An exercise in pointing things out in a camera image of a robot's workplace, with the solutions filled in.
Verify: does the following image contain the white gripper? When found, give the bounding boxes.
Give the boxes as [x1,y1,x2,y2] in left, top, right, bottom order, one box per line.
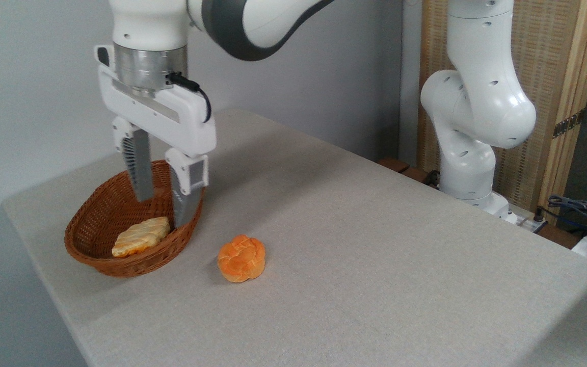
[94,44,218,229]

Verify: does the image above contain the wooden rattan folding screen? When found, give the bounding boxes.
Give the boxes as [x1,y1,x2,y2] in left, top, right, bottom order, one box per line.
[418,0,587,226]

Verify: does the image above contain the brown wicker basket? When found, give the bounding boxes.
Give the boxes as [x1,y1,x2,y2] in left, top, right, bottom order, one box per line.
[64,159,205,278]

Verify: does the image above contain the brown wooden furniture edge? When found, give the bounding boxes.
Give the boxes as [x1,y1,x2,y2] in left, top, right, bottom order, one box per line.
[377,158,441,188]

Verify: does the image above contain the pale bread loaf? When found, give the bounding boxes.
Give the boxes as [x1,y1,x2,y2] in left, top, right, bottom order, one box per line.
[111,216,171,258]

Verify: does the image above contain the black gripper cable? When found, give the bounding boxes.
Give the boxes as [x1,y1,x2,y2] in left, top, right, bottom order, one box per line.
[167,72,213,124]

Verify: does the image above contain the round orange knotted bread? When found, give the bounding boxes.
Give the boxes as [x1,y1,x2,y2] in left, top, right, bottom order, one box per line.
[217,234,266,283]

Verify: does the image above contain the blue and black cable bundle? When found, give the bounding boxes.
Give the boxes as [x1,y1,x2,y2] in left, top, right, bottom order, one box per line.
[537,195,587,241]

